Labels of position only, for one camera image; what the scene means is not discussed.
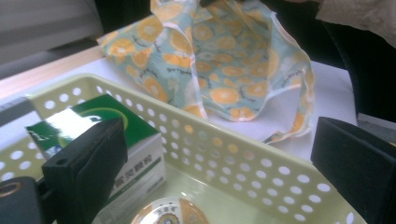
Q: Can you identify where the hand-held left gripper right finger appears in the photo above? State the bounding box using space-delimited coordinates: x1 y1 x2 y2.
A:
310 116 396 224

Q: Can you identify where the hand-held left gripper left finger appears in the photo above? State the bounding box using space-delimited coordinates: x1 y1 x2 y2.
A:
41 117 129 224

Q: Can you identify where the short green white medicine box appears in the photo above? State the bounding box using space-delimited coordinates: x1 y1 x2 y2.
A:
25 93 166 224

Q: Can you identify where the orange-print fabric bag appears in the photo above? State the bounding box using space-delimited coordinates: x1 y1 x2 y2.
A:
96 0 316 145

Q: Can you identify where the round orange-lidded metal tin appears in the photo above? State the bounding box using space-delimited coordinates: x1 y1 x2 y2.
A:
130 196 210 224

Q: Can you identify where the pale yellow perforated plastic basket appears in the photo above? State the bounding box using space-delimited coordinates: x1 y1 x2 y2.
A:
0 73 368 224

